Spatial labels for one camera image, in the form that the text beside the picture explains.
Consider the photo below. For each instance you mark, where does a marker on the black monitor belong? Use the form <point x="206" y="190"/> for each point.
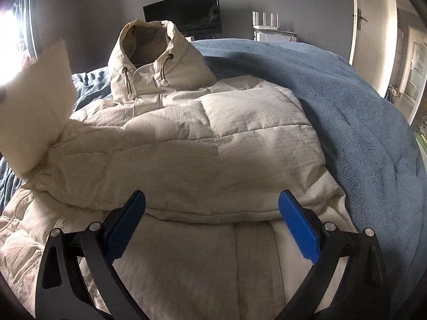
<point x="186" y="10"/>

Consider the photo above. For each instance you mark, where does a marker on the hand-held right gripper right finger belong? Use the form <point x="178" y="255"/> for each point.
<point x="300" y="226"/>

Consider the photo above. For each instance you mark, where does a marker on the white door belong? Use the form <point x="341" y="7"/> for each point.
<point x="377" y="40"/>

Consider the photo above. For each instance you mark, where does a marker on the white router with antennas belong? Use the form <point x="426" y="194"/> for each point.
<point x="273" y="28"/>

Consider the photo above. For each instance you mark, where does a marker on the small white box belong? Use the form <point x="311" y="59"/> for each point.
<point x="189" y="38"/>

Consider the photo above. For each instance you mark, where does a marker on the white pillow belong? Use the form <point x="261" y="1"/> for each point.
<point x="200" y="146"/>

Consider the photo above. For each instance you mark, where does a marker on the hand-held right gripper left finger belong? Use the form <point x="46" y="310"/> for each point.
<point x="125" y="230"/>

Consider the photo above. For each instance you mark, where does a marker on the blue fleece blanket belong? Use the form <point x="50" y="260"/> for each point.
<point x="350" y="106"/>

